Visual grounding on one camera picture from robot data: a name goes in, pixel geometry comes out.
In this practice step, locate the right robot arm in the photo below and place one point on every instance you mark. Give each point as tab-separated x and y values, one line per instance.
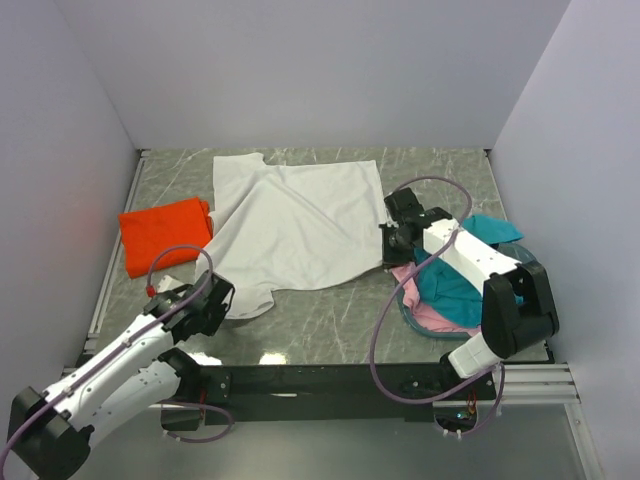
517	308

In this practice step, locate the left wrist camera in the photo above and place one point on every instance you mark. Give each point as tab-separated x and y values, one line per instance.
166	283

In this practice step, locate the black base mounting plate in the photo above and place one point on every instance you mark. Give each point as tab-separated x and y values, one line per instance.
256	408

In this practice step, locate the pink t shirt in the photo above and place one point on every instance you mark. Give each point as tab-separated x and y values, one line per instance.
415	300

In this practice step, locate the aluminium extrusion rail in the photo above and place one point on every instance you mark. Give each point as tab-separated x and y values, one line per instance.
450	382

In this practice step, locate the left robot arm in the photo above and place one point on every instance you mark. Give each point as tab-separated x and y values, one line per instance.
54	431

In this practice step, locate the teal plastic basket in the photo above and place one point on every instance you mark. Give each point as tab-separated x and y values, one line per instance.
415	325

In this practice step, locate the white t shirt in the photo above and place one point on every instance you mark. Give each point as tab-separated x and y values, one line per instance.
300	228

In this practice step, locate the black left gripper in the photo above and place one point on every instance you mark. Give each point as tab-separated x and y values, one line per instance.
218	313

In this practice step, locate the teal t shirt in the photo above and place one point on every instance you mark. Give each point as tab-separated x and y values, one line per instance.
448	302

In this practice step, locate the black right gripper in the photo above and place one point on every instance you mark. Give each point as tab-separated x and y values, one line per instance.
390	259

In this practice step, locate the folded orange t shirt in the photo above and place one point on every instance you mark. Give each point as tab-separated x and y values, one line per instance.
147	233

